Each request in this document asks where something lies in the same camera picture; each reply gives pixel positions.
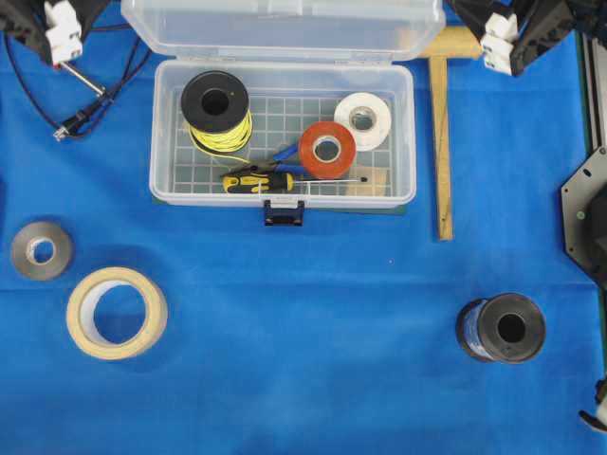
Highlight red tape roll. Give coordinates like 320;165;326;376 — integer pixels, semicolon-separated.
299;121;357;179

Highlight white tape roll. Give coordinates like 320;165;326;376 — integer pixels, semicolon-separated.
334;92;392;152

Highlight aluminium frame rail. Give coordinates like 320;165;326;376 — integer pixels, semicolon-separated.
576;32;606;155

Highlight black power cable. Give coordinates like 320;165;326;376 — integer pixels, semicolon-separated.
3;23;153;142

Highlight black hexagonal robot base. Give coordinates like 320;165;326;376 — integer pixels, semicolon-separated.
561;147;606;290

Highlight yellow wire spool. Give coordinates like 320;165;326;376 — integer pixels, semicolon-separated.
180;70;253;161

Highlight wooden T-square ruler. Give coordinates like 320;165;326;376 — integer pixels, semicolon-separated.
421;26;482;242

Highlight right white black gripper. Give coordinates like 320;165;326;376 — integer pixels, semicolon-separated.
448;0;578;78

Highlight black blue wire spool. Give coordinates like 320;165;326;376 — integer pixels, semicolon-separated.
455;293;546;364

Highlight clear plastic tool box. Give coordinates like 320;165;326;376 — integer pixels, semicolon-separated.
120;1;446;211

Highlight black tool box latch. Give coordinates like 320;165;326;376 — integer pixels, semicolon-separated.
264;200;304;227

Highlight grey tape roll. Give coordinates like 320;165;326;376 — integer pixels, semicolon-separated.
11;222;73;282

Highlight blue handled pliers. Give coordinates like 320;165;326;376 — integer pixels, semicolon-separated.
224;143;308;176

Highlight beige masking tape roll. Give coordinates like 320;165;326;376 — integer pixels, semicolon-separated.
65;266;168;361

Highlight black white clamp tool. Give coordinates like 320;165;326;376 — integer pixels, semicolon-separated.
579;378;607;434

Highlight blue table cloth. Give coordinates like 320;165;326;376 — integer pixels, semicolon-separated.
1;38;606;454

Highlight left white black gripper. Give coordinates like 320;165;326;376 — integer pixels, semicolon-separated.
1;0;102;65

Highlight yellow black screwdriver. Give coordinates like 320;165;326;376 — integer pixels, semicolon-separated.
222;172;368;194

